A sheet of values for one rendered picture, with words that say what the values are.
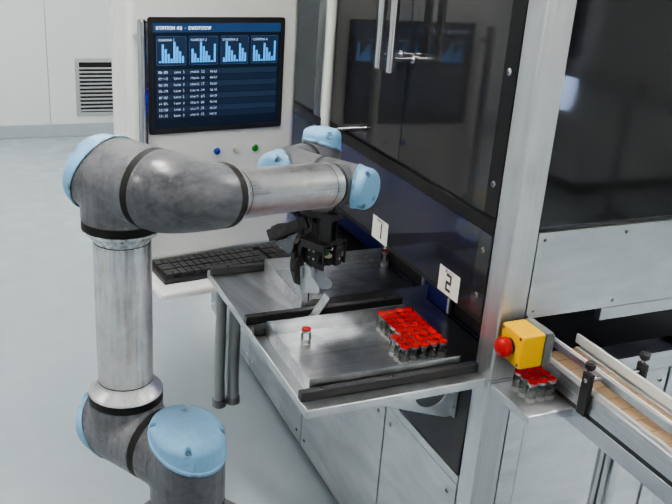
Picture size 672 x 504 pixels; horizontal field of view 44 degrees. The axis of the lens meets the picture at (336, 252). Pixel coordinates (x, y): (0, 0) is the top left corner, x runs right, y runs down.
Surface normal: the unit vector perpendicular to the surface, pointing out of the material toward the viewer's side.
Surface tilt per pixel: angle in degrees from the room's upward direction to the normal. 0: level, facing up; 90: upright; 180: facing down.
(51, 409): 0
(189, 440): 7
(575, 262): 90
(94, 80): 90
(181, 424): 7
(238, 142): 90
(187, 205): 87
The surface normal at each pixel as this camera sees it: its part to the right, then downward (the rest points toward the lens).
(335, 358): 0.07, -0.93
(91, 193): -0.54, 0.32
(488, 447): 0.40, 0.36
